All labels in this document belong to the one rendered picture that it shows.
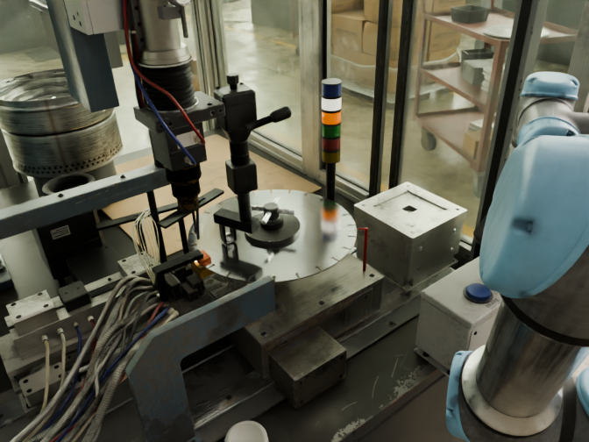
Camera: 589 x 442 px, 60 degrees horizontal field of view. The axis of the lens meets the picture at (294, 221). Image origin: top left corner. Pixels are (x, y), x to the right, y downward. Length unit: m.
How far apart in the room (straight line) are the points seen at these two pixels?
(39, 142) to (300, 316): 0.84
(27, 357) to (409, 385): 0.69
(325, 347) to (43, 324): 0.51
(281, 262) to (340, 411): 0.28
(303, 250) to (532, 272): 0.63
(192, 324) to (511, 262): 0.51
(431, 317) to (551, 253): 0.63
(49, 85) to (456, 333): 1.29
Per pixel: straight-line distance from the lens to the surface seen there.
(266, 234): 0.97
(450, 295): 0.95
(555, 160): 0.36
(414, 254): 1.12
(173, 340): 0.76
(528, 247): 0.35
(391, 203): 1.20
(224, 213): 0.94
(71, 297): 1.05
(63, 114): 1.43
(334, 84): 1.15
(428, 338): 1.00
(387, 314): 1.11
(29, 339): 1.05
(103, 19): 0.79
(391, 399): 0.97
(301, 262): 0.91
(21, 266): 1.45
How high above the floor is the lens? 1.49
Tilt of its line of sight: 32 degrees down
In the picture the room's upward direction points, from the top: 2 degrees counter-clockwise
